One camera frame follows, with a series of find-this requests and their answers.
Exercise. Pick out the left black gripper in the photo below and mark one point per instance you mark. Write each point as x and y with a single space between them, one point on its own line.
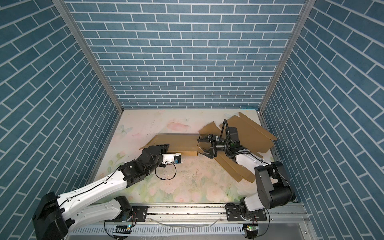
162 149

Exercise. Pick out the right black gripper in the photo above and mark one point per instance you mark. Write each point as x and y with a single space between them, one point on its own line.
214 150

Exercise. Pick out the brown cardboard box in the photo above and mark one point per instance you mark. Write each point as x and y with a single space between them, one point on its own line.
252 136
185 144

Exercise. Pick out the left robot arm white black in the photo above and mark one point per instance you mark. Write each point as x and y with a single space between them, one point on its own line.
54 213

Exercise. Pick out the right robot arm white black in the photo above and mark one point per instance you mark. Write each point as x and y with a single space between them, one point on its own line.
273 187

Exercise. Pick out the left green circuit board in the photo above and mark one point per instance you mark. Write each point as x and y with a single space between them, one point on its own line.
122 229

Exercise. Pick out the green circuit board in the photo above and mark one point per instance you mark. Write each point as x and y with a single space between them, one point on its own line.
251 228
122 229

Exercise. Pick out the right green circuit board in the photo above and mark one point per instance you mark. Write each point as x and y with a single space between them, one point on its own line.
251 228

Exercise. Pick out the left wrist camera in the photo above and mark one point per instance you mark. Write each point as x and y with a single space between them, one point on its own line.
172 158

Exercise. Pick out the aluminium front rail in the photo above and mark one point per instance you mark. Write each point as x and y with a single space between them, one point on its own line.
207 214

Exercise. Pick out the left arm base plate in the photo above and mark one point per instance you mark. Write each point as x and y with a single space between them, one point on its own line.
132 213

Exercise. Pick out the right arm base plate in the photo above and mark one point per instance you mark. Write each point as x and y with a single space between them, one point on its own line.
236 213

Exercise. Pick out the white slotted cable duct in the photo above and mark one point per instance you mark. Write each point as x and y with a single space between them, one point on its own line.
159 230

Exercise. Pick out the left aluminium corner post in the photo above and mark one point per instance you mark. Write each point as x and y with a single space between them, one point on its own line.
77 34

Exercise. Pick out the aluminium corner post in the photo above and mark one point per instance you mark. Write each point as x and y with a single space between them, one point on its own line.
77 34
287 51

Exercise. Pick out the right aluminium corner post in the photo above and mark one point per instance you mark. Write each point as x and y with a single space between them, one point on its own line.
287 51

